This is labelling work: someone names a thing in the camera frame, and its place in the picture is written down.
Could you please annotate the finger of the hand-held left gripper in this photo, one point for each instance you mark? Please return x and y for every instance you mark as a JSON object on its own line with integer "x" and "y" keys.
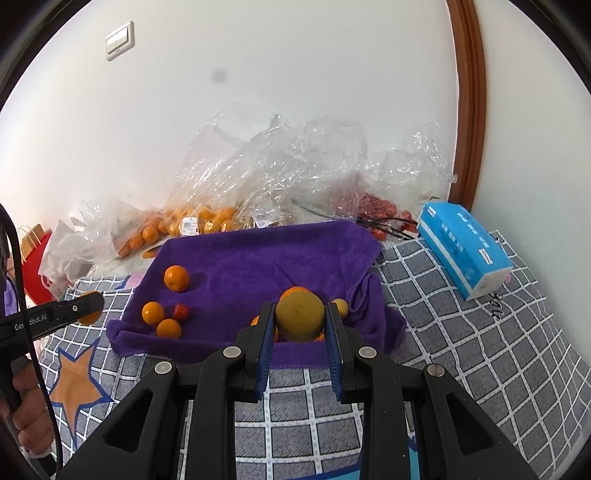
{"x": 74, "y": 310}

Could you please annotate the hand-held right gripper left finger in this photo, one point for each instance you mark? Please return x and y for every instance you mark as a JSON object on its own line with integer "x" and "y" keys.
{"x": 264, "y": 355}

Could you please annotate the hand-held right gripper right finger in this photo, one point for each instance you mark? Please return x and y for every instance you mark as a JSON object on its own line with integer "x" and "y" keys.
{"x": 333, "y": 360}

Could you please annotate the large round orange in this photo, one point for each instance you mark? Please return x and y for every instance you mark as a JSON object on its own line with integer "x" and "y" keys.
{"x": 92, "y": 317}

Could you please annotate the small yellow fruit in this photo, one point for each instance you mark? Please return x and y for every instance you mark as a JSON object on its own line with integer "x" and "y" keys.
{"x": 299, "y": 318}
{"x": 340, "y": 307}

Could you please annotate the small orange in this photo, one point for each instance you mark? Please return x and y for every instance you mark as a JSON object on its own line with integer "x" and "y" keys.
{"x": 168, "y": 328}
{"x": 153, "y": 312}

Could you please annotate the purple towel covered tray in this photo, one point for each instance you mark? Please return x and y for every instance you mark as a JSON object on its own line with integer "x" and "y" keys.
{"x": 240, "y": 267}

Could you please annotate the small red fruit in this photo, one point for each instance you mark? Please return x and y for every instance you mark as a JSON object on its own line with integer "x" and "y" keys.
{"x": 181, "y": 312}

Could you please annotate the oblong orange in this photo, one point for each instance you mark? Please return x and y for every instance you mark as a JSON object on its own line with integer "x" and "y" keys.
{"x": 177, "y": 278}

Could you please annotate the clear bag of red fruits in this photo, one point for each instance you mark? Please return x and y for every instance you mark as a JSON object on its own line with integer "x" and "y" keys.
{"x": 383, "y": 207}

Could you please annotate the person's left hand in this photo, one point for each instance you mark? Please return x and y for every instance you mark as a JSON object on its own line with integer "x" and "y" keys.
{"x": 32, "y": 415}

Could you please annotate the purple cloth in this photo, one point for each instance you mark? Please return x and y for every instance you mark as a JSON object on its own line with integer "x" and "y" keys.
{"x": 9, "y": 295}

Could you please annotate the red paper bag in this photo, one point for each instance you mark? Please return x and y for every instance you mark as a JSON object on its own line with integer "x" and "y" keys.
{"x": 32, "y": 272}

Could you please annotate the white plastic bag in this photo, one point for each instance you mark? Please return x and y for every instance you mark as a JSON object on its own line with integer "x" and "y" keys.
{"x": 64, "y": 249}

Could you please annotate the pink paper piece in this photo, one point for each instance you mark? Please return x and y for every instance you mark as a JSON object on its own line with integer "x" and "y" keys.
{"x": 137, "y": 280}

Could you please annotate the brown paper bag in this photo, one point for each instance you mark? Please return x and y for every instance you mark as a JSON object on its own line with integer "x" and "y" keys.
{"x": 34, "y": 236}

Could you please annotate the grey checked star blanket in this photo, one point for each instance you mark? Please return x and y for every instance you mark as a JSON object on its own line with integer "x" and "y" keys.
{"x": 461, "y": 332}

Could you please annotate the thin black strands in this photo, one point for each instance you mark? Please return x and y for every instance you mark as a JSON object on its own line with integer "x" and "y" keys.
{"x": 388, "y": 228}

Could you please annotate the labelled clear bag of oranges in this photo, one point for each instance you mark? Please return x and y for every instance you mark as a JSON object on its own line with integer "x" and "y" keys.
{"x": 212, "y": 219}

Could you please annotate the blue tissue pack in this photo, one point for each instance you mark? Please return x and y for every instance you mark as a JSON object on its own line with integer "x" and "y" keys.
{"x": 461, "y": 244}

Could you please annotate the crumpled clear plastic bag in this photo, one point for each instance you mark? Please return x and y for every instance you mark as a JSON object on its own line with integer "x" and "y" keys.
{"x": 300, "y": 175}

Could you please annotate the white light switch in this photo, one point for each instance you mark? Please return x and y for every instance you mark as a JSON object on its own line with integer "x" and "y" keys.
{"x": 120, "y": 41}

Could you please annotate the brown wooden door frame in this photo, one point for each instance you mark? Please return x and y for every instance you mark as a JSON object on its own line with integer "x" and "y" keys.
{"x": 471, "y": 92}

